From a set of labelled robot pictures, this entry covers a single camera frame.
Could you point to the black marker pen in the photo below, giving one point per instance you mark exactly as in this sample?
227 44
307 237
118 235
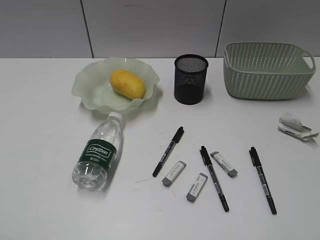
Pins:
265 187
175 140
208 163

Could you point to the grey white eraser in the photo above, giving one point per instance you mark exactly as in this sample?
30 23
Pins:
173 173
224 164
196 187

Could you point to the yellow mango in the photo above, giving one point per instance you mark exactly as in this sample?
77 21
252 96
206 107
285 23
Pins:
127 84

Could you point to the clear water bottle green label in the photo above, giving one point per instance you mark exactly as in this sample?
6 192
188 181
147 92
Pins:
93 166

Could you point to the white waste paper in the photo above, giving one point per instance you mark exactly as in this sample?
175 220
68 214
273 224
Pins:
291 125

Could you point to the black mesh pen holder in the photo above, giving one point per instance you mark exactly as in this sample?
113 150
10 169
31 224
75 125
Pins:
190 71

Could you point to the pale green wavy plate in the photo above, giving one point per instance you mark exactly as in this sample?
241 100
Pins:
93 87

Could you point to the pale green woven basket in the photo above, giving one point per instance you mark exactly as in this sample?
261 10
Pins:
268 71

